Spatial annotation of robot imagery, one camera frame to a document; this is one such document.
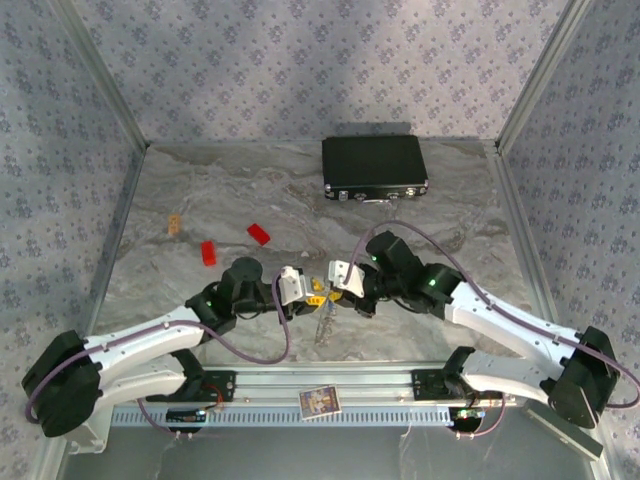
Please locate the small round circuit board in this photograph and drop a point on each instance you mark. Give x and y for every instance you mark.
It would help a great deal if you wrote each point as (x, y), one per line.
(467, 415)

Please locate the aluminium frame post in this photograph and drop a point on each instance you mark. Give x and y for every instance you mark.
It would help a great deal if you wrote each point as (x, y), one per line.
(104, 75)
(542, 75)

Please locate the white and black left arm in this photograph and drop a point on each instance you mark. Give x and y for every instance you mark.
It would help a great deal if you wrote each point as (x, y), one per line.
(140, 335)

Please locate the black case with metal latches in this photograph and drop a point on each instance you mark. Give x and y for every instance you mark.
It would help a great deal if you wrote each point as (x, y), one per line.
(372, 160)

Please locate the red toy brick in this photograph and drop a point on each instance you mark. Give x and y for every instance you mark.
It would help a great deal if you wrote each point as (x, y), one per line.
(209, 252)
(258, 234)

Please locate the white plastic bracket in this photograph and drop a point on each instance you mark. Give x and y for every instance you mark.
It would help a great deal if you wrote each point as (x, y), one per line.
(92, 442)

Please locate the small black circuit board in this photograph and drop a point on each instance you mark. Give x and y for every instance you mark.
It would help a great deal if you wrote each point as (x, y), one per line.
(182, 416)

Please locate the grey frame base strip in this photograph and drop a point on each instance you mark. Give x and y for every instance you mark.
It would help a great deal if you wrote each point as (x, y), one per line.
(520, 225)
(116, 240)

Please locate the colourful picture card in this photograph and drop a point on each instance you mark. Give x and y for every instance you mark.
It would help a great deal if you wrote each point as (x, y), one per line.
(320, 401)

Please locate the orange toy brick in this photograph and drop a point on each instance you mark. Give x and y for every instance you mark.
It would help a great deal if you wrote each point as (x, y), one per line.
(174, 225)

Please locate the grey metal bar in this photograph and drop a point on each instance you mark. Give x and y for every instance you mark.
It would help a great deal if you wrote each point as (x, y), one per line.
(585, 446)

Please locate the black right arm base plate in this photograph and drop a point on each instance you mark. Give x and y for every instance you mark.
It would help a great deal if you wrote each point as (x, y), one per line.
(425, 385)

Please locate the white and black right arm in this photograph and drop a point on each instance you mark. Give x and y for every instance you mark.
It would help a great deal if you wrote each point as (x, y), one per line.
(500, 320)

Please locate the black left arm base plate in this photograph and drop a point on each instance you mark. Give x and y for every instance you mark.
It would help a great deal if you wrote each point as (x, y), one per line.
(225, 387)

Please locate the aluminium mounting rail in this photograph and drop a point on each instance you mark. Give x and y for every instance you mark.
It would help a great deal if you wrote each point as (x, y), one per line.
(325, 375)

